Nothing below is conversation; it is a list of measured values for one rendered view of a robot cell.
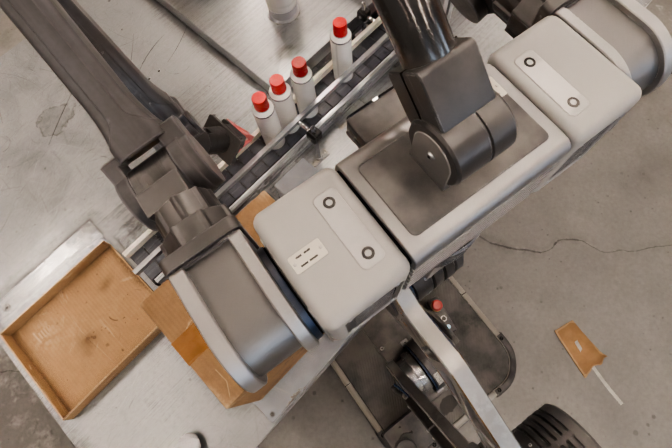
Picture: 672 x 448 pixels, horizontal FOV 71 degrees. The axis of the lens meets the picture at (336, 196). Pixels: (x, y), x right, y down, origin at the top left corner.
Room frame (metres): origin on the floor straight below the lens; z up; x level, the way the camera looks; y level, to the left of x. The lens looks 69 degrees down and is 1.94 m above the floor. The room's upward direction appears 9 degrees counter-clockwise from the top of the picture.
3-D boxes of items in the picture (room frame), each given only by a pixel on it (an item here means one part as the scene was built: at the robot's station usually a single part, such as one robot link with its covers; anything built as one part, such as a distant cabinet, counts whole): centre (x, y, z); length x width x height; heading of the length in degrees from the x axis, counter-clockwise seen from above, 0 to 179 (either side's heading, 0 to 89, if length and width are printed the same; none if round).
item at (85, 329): (0.19, 0.61, 0.85); 0.30 x 0.26 x 0.04; 128
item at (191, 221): (0.17, 0.15, 1.45); 0.09 x 0.08 x 0.12; 118
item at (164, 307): (0.16, 0.18, 0.99); 0.30 x 0.24 x 0.27; 127
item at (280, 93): (0.61, 0.09, 0.98); 0.05 x 0.05 x 0.20
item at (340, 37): (0.74, -0.07, 0.98); 0.05 x 0.05 x 0.20
